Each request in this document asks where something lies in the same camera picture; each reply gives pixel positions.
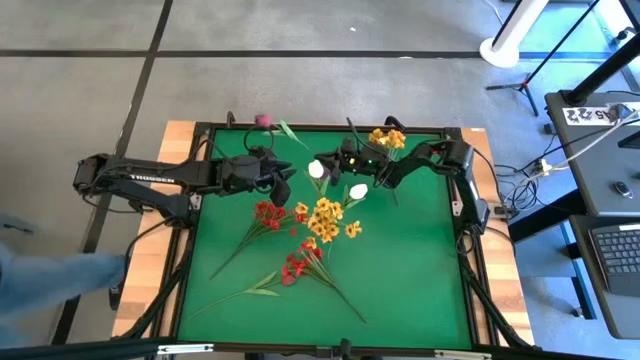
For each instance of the white artificial tulip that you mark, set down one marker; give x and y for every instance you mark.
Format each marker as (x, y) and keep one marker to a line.
(315, 169)
(358, 191)

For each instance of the black key fob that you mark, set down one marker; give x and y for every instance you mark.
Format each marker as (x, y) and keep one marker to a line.
(622, 189)

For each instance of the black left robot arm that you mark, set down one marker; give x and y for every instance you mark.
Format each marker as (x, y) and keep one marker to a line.
(160, 177)

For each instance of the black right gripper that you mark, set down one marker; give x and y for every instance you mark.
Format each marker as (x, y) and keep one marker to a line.
(360, 160)

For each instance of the white paper label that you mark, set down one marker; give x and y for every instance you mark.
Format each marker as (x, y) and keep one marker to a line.
(587, 115)

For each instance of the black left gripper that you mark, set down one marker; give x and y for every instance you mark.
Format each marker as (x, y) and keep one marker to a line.
(265, 170)

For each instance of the black light tripod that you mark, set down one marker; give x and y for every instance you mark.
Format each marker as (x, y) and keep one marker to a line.
(526, 82)

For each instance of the yellow daffodil bunch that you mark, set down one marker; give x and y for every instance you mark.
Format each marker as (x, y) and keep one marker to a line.
(387, 139)

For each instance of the black aluminium beam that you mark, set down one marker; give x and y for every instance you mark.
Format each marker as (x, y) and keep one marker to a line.
(75, 350)

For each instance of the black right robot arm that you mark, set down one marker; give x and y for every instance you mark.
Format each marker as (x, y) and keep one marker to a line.
(450, 155)

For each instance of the white stand round base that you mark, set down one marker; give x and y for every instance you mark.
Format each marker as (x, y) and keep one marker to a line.
(505, 40)

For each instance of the person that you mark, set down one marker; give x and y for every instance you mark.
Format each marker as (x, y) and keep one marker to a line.
(50, 280)

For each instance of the green felt table mat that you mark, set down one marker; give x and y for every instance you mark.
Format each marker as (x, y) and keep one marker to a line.
(400, 280)

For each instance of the white power plug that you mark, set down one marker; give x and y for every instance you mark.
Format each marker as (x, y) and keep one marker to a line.
(544, 165)

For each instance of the red artificial flower bunch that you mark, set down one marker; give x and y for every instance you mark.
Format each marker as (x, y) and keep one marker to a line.
(270, 212)
(300, 267)

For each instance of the black aluminium table frame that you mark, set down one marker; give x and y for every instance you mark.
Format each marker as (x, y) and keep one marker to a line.
(260, 350)

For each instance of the dark laptop keyboard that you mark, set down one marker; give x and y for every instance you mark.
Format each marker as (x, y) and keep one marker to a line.
(620, 255)

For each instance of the silver corner bracket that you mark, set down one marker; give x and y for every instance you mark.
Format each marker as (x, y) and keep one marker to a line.
(185, 348)
(462, 355)

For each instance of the grey desk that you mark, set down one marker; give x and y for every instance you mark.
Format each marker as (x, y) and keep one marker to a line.
(590, 160)
(615, 315)

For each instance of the black angled pole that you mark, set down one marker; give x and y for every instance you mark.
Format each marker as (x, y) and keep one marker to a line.
(605, 70)

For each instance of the orange small-flower bunch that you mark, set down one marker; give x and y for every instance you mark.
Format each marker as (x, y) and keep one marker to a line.
(325, 220)

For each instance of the pink flower stem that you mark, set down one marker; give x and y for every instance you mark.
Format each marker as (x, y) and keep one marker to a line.
(262, 120)

